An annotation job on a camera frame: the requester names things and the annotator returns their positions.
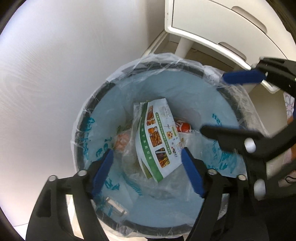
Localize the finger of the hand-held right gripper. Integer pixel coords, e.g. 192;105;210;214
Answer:
200;120;296;200
221;57;296;93

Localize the white bedside cabinet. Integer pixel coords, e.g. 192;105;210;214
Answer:
164;0;292;93

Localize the white and green food package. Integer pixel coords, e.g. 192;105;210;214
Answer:
133;97;184;182

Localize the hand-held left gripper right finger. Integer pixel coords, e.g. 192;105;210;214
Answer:
181;147;270;241

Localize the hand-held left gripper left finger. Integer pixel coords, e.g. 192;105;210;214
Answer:
25;149;114;241

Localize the clear plastic wrapper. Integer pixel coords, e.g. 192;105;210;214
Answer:
120;125;151;181

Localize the red drink can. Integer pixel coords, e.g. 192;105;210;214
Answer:
173;118;192;133

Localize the orange wrapped food scrap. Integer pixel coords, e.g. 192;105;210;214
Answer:
113;132;132;152

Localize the black round trash bin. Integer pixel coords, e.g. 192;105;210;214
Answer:
70;53;271;241

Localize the lilac patterned cloth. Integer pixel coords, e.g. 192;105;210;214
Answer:
283;91;296;126

